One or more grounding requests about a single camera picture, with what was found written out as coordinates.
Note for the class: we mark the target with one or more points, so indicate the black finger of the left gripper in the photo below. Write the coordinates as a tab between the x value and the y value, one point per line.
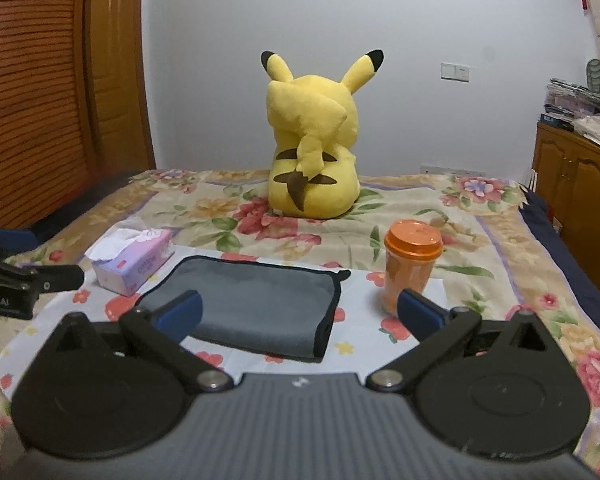
57	278
18	240

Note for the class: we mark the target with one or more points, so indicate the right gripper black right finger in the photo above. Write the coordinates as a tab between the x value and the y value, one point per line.
442	335

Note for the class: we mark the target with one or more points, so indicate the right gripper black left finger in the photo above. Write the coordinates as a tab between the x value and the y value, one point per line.
156	335

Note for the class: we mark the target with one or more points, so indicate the purple and grey towel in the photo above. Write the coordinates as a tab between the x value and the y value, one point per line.
266	308

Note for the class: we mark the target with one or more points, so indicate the pink tissue box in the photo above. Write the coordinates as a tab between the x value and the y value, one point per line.
124	258

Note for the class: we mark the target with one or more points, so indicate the orange plastic cup with lid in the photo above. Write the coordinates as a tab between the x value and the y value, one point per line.
412	249

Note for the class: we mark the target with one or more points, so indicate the wooden slatted headboard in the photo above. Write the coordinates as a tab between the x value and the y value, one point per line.
47	152

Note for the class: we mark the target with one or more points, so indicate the floral bed quilt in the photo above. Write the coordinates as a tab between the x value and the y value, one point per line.
499	255

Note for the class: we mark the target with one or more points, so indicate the dark blue bed sheet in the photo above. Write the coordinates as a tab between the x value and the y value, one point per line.
565	254

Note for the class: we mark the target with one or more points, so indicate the yellow Pikachu plush toy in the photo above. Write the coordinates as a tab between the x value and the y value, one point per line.
315	125

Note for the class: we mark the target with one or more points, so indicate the wooden sideboard cabinet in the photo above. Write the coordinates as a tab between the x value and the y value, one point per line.
568	168

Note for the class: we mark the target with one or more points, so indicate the stack of books and papers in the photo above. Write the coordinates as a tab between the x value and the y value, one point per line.
571	107

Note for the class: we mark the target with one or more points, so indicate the wooden door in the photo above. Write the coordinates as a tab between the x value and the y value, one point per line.
115	85

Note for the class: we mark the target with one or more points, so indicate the green woven fan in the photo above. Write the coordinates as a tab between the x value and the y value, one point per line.
592	72

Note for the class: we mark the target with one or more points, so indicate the white wall switch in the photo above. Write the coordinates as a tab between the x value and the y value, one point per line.
449	71

